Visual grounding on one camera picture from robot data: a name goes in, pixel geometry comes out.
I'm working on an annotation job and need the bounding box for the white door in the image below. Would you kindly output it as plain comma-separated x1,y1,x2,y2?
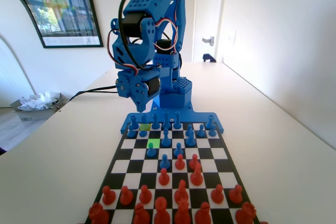
192,0,226,63

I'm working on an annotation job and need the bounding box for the red white servo wire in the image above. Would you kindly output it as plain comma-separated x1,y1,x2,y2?
108,29,140,77
154,0,184,53

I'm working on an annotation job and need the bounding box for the cardboard box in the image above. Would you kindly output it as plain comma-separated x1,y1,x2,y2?
10,92,69,122

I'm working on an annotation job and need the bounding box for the red queen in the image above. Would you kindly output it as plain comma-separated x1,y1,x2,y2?
173,199,192,224

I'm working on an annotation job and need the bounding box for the red bishop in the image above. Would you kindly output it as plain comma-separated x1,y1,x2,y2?
132,202,152,224
194,201,213,224

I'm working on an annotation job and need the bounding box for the framed poster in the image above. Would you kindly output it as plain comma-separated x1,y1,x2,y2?
0,0,104,49

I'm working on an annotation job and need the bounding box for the red rook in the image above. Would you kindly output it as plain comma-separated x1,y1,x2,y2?
88,202,110,224
235,201,257,224

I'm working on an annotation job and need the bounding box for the blue queen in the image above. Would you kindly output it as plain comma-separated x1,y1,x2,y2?
174,111,182,130

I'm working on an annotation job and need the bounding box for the black white chessboard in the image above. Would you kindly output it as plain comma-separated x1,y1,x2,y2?
83,122,260,224

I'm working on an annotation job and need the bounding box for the black camera cable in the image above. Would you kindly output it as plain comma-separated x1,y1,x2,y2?
118,0,149,70

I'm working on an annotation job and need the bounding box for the blue king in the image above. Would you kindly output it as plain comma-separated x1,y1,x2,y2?
162,108,171,130

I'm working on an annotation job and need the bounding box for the white plastic bag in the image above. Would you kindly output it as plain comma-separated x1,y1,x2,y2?
17,91,59,111

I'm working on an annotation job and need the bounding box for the blue mount plate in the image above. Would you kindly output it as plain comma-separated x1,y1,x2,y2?
120,100,225,134

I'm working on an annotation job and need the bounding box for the red king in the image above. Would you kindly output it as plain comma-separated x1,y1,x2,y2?
153,196,171,224

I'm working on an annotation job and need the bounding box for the red pawn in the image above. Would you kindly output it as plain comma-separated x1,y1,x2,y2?
174,153,186,170
139,184,153,205
101,185,117,206
158,167,171,186
189,153,200,169
228,184,244,204
211,184,225,204
120,186,134,206

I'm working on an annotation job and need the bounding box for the black power cable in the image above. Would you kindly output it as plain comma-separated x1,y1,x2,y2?
68,84,119,102
78,89,119,96

